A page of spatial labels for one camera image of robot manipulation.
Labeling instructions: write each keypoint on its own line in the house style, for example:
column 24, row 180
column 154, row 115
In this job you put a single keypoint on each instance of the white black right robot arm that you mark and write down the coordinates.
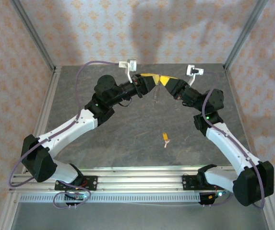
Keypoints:
column 228, row 146

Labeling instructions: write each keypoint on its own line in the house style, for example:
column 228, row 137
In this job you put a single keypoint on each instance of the yellow capped key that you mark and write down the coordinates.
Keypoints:
column 165, row 137

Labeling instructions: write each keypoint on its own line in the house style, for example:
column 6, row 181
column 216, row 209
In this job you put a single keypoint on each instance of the aluminium frame leg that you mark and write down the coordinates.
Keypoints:
column 271, row 215
column 7, row 213

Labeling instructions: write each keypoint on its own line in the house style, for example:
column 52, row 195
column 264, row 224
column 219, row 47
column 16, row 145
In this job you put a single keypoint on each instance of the aluminium side rail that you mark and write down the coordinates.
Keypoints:
column 51, row 91
column 241, row 121

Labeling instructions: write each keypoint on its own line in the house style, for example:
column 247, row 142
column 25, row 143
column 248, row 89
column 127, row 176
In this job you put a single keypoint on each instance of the aluminium frame post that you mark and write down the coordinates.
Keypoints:
column 245, row 36
column 34, row 36

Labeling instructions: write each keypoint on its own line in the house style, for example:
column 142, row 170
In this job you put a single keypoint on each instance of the arm base control board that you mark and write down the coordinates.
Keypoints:
column 77, row 197
column 209, row 198

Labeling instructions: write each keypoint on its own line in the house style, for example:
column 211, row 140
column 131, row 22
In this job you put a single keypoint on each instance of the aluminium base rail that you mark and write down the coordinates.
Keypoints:
column 139, row 179

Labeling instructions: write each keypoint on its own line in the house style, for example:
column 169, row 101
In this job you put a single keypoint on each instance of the grey metal lower panel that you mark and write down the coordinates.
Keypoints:
column 139, row 218

